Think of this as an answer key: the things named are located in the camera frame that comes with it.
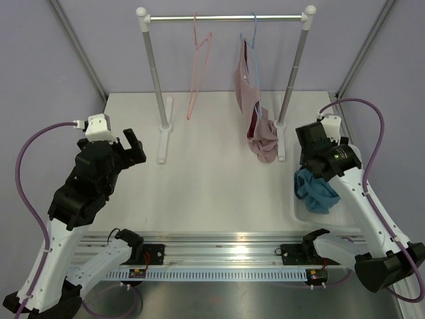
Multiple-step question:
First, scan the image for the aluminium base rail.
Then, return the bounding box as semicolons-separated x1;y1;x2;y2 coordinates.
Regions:
66;234;366;268

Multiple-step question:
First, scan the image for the aluminium frame post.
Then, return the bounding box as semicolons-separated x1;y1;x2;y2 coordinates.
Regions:
335;0;399;147
46;0;109;106

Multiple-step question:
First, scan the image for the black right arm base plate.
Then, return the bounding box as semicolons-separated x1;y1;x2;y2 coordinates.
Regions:
280;244;339;266

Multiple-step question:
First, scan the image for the pink tank top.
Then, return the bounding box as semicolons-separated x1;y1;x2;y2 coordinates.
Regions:
233;37;278;163

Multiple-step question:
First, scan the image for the teal tank top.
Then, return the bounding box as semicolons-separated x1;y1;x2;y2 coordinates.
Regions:
294;168;340;215

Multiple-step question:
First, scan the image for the pink wire hanger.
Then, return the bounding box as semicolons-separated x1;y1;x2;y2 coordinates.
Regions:
186;13;213;120

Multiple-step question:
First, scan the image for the white plastic basket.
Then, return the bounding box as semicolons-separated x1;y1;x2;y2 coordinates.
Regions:
290;136;366;230

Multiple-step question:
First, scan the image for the aluminium frame post left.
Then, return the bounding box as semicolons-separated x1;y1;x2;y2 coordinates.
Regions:
46;0;109;106

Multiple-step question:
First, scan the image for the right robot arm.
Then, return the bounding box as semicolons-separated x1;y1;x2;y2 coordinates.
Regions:
296;122;424;292

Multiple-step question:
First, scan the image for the blue wire hanger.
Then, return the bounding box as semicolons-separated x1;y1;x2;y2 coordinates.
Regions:
251;12;262;120

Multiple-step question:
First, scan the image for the white slotted cable duct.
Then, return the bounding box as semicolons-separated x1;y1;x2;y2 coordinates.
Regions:
105;268;307;282

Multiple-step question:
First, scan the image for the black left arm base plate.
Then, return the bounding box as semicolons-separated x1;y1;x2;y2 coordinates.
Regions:
124;244;165;266

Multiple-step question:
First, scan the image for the aluminium frame post right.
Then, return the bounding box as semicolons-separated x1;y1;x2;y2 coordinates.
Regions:
335;0;399;147

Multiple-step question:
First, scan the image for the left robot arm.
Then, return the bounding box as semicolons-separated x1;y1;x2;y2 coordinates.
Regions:
3;129;146;318

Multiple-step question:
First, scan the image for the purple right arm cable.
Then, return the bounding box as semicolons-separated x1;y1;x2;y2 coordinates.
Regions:
317;98;425;303

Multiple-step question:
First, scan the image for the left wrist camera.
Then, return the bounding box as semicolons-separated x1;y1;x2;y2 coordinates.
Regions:
73;113;118;144

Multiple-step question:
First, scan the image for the white clothes rack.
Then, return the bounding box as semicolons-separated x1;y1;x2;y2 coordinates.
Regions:
135;5;316;164

